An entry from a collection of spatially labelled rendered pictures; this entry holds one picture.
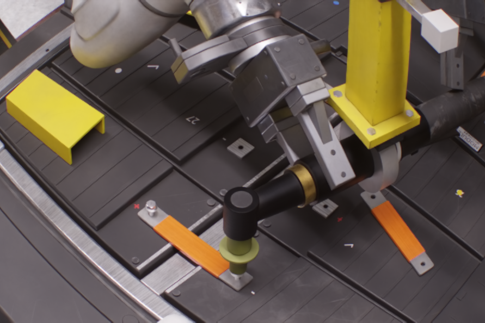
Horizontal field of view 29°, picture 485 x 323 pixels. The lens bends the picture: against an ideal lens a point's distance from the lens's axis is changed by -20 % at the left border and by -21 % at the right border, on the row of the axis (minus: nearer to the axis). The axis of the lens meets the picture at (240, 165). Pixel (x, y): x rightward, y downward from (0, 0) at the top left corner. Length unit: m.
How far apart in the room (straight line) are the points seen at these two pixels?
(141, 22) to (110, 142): 0.17
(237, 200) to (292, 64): 0.14
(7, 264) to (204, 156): 0.37
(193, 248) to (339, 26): 0.43
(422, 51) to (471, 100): 0.25
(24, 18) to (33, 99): 1.89
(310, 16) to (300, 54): 0.40
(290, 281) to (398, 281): 0.13
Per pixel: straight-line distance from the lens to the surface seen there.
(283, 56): 1.09
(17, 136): 1.34
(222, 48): 1.11
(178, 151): 1.29
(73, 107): 1.31
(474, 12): 1.18
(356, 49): 1.05
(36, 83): 1.36
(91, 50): 1.27
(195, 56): 1.11
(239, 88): 1.18
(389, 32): 1.01
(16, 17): 3.24
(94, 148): 1.30
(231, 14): 1.12
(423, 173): 1.30
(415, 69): 1.43
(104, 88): 1.38
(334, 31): 1.48
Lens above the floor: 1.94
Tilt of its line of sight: 47 degrees down
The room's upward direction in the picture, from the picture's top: 3 degrees clockwise
